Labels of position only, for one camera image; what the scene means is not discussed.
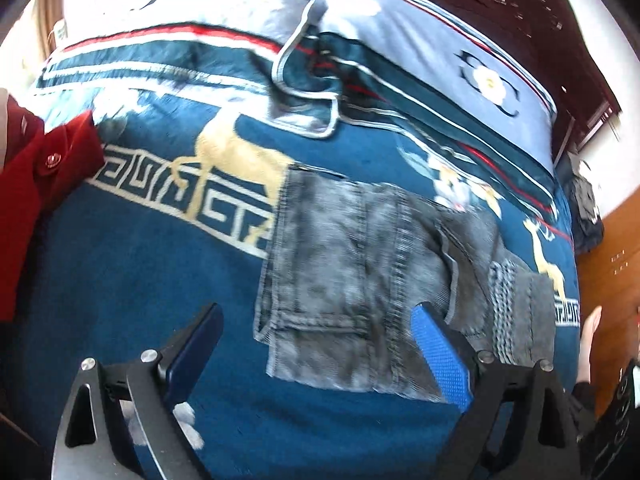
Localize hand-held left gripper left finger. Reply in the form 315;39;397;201
52;302;224;480

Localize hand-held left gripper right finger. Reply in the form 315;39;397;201
410;302;583;480

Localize grey washed denim pants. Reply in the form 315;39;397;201
252;162;558;403

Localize person's right hand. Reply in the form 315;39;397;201
577;306;603;386

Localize blue printed deer blanket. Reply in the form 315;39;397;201
0;40;583;480

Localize wooden wardrobe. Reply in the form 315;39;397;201
575;180;640;401

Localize pile of dark clothes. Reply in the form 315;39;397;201
567;152;606;256

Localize red garment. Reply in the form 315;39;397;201
0;87;106;321

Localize blue striped flower pillow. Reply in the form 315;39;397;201
37;0;313;91
272;0;561;226

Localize dark wooden headboard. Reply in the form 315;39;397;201
300;0;623;171

